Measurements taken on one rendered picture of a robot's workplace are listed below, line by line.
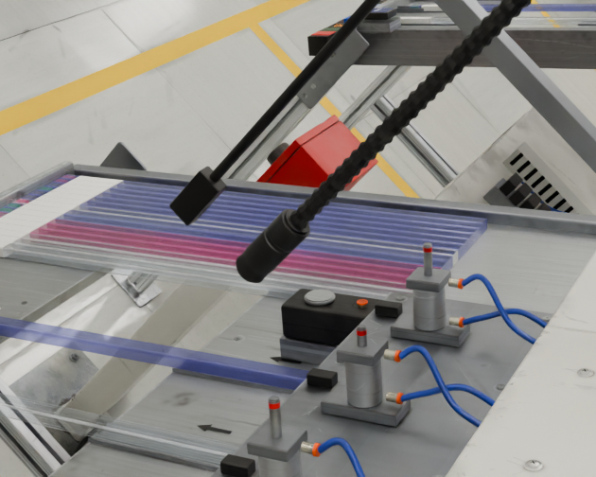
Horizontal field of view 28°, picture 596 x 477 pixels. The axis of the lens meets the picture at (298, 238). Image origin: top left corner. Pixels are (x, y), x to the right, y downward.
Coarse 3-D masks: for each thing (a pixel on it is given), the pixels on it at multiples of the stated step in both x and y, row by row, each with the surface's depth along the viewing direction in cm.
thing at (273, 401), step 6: (276, 396) 61; (270, 402) 61; (276, 402) 61; (270, 408) 61; (276, 408) 61; (270, 414) 61; (276, 414) 61; (270, 420) 61; (276, 420) 61; (276, 426) 61; (276, 432) 61; (282, 432) 62; (276, 438) 62
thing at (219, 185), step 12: (204, 168) 88; (192, 180) 88; (204, 180) 87; (180, 192) 89; (192, 192) 88; (204, 192) 88; (216, 192) 87; (180, 204) 89; (192, 204) 89; (204, 204) 88; (180, 216) 90; (192, 216) 89
